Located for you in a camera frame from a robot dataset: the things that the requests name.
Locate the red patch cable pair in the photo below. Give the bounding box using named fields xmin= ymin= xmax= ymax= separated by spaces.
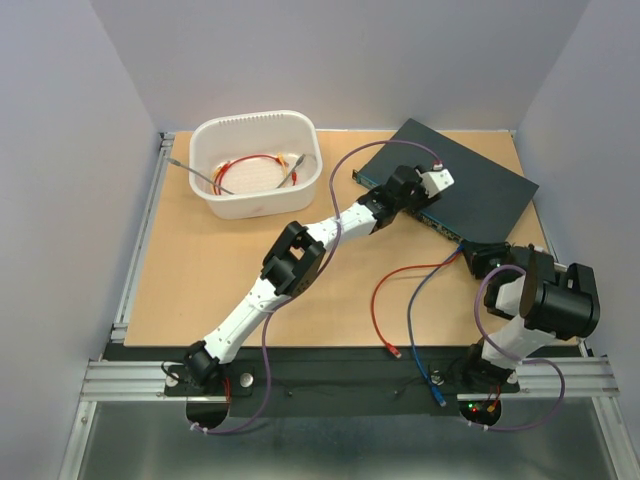
xmin=370 ymin=249 xmax=459 ymax=360

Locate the white plastic tub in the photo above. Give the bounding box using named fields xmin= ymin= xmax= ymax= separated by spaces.
xmin=188 ymin=110 xmax=323 ymax=220

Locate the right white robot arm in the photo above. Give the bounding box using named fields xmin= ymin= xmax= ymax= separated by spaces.
xmin=460 ymin=240 xmax=600 ymax=390

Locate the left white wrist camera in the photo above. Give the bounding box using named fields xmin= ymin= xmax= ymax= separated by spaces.
xmin=420 ymin=168 xmax=455 ymax=198

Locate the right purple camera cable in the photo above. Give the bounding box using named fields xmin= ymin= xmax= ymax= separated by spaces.
xmin=468 ymin=267 xmax=567 ymax=432

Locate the blue patch cable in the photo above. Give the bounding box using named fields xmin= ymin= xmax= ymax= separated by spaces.
xmin=405 ymin=243 xmax=464 ymax=407

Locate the dark network switch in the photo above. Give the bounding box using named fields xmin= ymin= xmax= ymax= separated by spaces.
xmin=350 ymin=118 xmax=540 ymax=246

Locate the long red patch cable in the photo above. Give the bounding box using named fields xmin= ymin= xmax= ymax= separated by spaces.
xmin=212 ymin=153 xmax=299 ymax=194

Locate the aluminium frame rail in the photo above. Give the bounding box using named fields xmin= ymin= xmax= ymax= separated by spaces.
xmin=57 ymin=132 xmax=176 ymax=480

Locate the purple camera cable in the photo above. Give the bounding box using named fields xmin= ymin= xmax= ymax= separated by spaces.
xmin=468 ymin=267 xmax=567 ymax=432
xmin=188 ymin=139 xmax=446 ymax=435

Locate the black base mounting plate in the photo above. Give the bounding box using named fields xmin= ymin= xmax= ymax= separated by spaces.
xmin=104 ymin=344 xmax=519 ymax=425

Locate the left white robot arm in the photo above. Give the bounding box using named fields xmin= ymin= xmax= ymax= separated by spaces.
xmin=183 ymin=165 xmax=454 ymax=394

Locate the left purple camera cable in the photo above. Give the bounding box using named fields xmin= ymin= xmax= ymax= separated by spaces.
xmin=188 ymin=139 xmax=446 ymax=435

